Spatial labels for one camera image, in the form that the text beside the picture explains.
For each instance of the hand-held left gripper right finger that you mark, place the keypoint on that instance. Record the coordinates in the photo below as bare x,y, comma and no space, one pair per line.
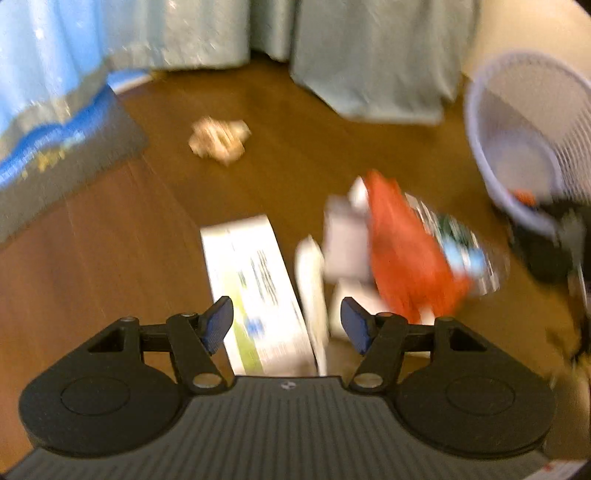
358,325

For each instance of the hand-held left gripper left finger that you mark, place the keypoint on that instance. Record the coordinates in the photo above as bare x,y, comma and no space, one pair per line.
217,325

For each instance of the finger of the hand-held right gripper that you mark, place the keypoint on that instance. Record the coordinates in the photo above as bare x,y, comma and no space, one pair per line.
561,202

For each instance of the white printed carton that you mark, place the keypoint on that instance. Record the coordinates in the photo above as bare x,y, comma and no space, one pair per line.
249,286

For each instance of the lavender plastic mesh basket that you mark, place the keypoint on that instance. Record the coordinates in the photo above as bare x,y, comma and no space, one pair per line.
512,138

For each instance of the orange plastic bag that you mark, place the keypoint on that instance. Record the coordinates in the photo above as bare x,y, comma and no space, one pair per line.
401,254

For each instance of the clear plastic bottle green label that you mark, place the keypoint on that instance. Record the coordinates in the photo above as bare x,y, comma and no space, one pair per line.
461,249

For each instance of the tan paper wrapper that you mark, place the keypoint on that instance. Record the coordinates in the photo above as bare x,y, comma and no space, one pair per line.
219,141

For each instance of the grey and blue floor mat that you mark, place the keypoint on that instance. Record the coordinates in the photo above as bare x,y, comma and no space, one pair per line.
69,157

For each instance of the narrow teal curtain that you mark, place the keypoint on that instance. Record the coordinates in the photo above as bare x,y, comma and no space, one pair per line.
207,32

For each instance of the sheer light blue curtain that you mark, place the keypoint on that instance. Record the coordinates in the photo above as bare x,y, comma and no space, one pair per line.
51,50

